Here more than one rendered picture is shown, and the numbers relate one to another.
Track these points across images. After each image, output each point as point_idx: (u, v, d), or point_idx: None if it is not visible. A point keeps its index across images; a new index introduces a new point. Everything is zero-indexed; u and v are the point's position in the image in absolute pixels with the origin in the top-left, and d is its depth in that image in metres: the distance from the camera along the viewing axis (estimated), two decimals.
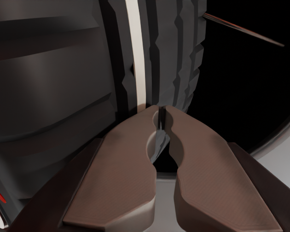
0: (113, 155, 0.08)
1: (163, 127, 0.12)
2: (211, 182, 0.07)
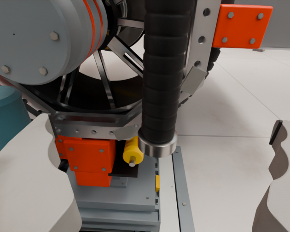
0: (9, 182, 0.06)
1: (272, 142, 0.10)
2: None
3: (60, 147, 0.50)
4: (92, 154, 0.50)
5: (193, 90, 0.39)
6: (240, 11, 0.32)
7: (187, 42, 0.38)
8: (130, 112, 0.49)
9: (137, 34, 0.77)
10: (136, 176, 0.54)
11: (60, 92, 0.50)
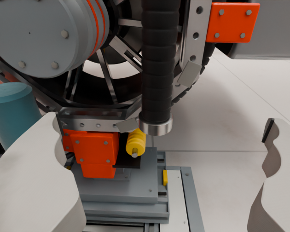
0: (17, 179, 0.07)
1: (264, 139, 0.11)
2: None
3: (66, 141, 0.54)
4: (97, 147, 0.53)
5: (190, 83, 0.42)
6: (230, 8, 0.35)
7: (183, 38, 0.42)
8: (131, 106, 0.52)
9: (140, 43, 0.62)
10: (138, 166, 0.57)
11: (66, 89, 0.53)
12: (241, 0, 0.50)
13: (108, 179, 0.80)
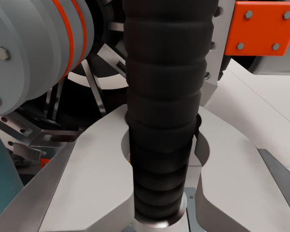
0: (87, 158, 0.07)
1: None
2: (235, 185, 0.06)
3: None
4: None
5: (201, 107, 0.32)
6: (261, 10, 0.25)
7: None
8: None
9: None
10: None
11: (45, 107, 0.43)
12: None
13: None
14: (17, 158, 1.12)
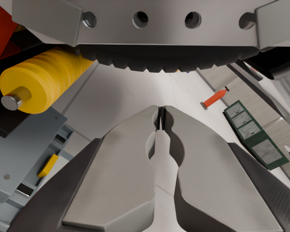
0: (113, 155, 0.08)
1: (164, 127, 0.12)
2: (211, 182, 0.07)
3: None
4: None
5: (274, 39, 0.16)
6: None
7: None
8: None
9: None
10: (3, 133, 0.22)
11: None
12: None
13: None
14: None
